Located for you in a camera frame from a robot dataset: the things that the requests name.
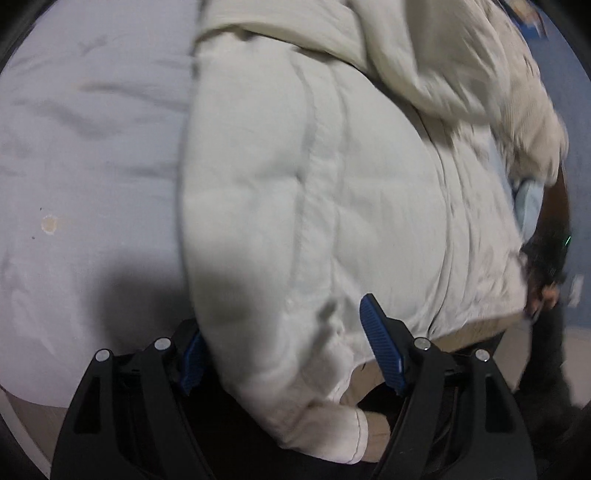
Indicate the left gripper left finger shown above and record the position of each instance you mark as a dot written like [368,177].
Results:
[152,414]

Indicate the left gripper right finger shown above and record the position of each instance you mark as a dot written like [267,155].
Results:
[454,415]

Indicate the colourful items pile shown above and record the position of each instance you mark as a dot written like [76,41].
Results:
[526,17]

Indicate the person's right hand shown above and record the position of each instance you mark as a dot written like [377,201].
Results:
[541,298]

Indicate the light blue bed sheet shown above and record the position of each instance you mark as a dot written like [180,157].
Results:
[93,107]

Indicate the cream puffer jacket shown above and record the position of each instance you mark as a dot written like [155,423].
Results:
[339,148]

